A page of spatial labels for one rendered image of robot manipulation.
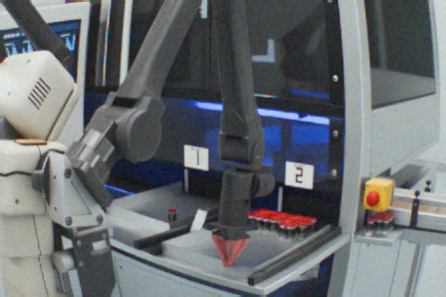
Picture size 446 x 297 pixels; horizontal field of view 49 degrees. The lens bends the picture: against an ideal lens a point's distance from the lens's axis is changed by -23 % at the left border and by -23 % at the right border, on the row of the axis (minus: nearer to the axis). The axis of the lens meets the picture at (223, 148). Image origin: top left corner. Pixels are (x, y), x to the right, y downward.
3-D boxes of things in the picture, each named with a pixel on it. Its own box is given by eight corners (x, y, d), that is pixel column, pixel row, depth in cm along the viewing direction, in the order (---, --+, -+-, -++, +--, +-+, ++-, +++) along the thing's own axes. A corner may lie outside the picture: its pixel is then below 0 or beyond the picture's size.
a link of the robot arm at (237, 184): (218, 165, 122) (243, 169, 119) (238, 165, 128) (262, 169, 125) (214, 200, 123) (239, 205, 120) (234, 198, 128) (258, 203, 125)
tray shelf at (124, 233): (170, 194, 197) (169, 188, 196) (360, 231, 154) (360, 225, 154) (66, 223, 160) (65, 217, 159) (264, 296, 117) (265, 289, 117)
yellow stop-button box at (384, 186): (372, 201, 149) (374, 175, 148) (392, 204, 145) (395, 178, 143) (361, 209, 143) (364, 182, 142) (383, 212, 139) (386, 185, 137)
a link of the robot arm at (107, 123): (79, 137, 90) (98, 142, 87) (112, 92, 95) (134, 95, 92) (102, 175, 96) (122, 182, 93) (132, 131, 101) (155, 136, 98)
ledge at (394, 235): (373, 226, 158) (374, 220, 157) (406, 231, 150) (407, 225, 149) (354, 241, 147) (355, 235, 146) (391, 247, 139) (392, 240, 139)
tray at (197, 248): (249, 222, 164) (249, 209, 163) (329, 236, 148) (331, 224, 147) (162, 254, 137) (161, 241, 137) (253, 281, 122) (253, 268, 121)
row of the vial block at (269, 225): (250, 228, 157) (251, 212, 156) (308, 239, 146) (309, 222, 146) (245, 230, 156) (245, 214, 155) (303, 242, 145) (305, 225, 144)
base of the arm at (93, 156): (45, 157, 88) (83, 169, 80) (70, 122, 92) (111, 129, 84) (69, 192, 93) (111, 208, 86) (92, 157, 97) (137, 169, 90)
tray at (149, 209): (181, 191, 193) (181, 180, 193) (250, 206, 177) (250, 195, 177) (106, 213, 167) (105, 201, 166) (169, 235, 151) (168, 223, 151)
